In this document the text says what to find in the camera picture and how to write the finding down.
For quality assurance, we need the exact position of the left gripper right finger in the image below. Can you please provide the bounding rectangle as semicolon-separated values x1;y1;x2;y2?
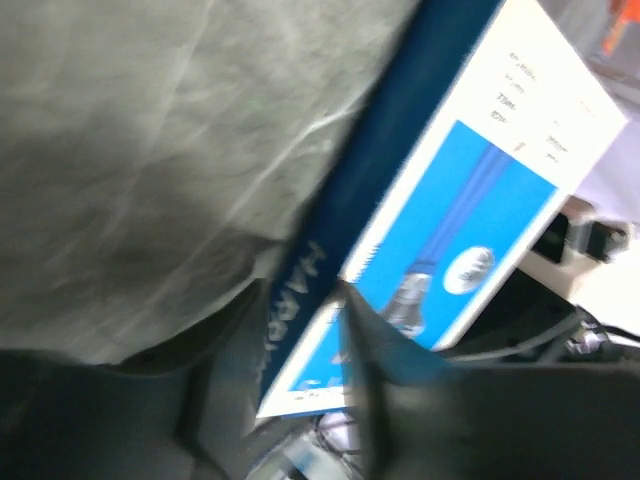
341;284;639;479

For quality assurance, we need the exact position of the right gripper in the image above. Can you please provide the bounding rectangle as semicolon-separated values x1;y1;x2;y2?
444;209;630;360

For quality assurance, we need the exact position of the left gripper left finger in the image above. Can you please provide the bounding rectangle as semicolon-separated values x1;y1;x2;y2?
1;280;268;479

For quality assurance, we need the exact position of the blue Harry's razor box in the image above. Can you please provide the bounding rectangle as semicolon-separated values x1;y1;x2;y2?
257;1;627;418

